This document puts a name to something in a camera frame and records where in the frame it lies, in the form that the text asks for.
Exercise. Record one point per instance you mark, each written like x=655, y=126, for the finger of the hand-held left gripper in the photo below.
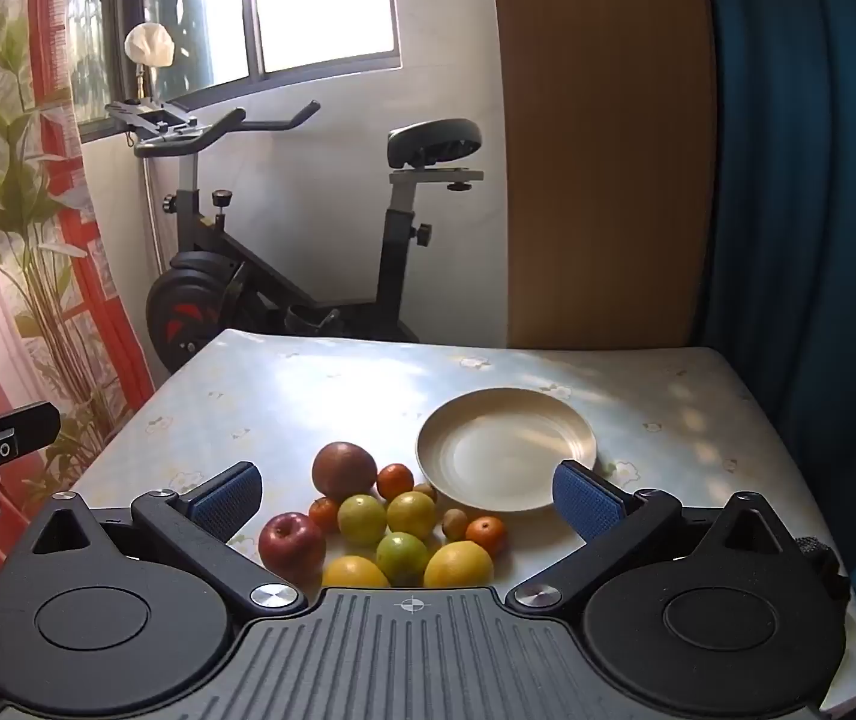
x=23, y=426

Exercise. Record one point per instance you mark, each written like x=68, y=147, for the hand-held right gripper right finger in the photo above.
x=585, y=506

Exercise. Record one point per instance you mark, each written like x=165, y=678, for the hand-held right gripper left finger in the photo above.
x=229, y=502

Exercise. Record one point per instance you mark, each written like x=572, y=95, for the bright red apple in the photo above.
x=291, y=544

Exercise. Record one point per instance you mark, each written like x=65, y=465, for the cream round plate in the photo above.
x=503, y=457

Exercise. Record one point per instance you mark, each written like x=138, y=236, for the orange tangerine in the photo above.
x=395, y=481
x=324, y=514
x=486, y=532

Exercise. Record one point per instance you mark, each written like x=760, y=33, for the dark brownish red apple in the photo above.
x=344, y=469

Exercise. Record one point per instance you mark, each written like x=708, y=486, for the green apple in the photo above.
x=410, y=514
x=401, y=555
x=362, y=519

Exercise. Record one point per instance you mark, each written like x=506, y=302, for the yellow lemon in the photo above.
x=458, y=564
x=355, y=574

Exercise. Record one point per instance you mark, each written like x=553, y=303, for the green apple on table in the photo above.
x=410, y=514

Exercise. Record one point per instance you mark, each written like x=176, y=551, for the green apple by lemon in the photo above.
x=401, y=555

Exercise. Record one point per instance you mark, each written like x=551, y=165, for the plant printed curtain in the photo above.
x=23, y=240

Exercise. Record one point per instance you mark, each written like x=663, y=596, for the black exercise bike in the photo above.
x=390, y=240

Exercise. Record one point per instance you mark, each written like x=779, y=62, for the wooden cabinet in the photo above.
x=608, y=165

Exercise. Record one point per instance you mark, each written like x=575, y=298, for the dark blue curtain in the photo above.
x=810, y=240

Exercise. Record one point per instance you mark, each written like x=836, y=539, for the white cloth bundle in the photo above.
x=149, y=45

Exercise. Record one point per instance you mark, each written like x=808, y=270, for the window with dark frame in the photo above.
x=323, y=0

